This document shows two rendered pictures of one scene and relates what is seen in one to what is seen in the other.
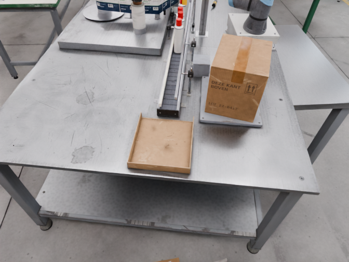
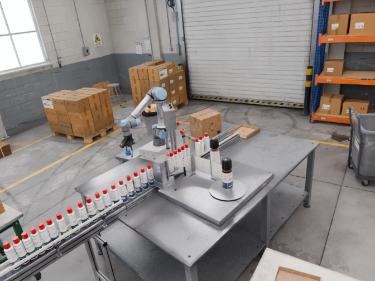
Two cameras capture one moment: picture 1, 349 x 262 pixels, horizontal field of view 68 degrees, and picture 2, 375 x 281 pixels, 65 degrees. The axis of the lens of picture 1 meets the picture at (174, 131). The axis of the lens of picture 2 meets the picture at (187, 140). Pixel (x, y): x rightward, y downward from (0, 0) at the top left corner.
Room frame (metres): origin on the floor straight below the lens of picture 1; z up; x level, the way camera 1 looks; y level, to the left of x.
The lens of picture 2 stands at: (3.70, 1.66, 2.30)
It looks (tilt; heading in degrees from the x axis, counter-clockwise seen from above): 25 degrees down; 221
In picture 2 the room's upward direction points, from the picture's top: 6 degrees counter-clockwise
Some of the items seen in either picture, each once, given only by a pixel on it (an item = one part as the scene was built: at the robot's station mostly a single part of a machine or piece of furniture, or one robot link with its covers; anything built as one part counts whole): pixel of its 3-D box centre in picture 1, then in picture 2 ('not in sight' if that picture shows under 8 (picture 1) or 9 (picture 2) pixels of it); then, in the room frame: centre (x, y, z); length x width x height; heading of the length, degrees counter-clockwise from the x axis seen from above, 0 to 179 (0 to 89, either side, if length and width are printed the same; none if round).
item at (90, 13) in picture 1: (104, 12); (227, 189); (1.97, 0.56, 0.89); 0.31 x 0.31 x 0.01
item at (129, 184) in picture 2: not in sight; (130, 186); (2.46, -0.08, 0.98); 0.05 x 0.05 x 0.20
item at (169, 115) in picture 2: not in sight; (169, 117); (1.85, -0.12, 1.38); 0.17 x 0.10 x 0.19; 51
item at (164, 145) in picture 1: (163, 140); (243, 130); (0.76, 0.05, 0.85); 0.30 x 0.26 x 0.04; 175
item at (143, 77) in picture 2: not in sight; (159, 87); (-1.26, -3.32, 0.57); 1.20 x 0.85 x 1.14; 8
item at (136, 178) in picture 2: not in sight; (137, 182); (2.39, -0.08, 0.98); 0.05 x 0.05 x 0.20
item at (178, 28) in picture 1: (178, 36); (206, 141); (1.45, -0.01, 0.98); 0.05 x 0.05 x 0.20
